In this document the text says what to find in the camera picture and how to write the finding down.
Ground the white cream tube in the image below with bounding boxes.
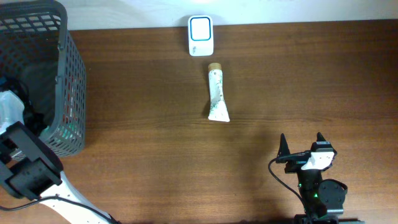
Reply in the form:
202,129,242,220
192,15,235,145
208,63,230,122

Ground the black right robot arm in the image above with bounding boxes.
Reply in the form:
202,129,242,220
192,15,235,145
268,133,362,224

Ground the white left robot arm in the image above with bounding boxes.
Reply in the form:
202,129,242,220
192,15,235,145
1,77,117,224

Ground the white barcode scanner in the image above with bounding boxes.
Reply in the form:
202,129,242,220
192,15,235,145
188,15,214,57

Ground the grey plastic mesh basket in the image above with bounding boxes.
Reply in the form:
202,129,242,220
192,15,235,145
1,1,86,157

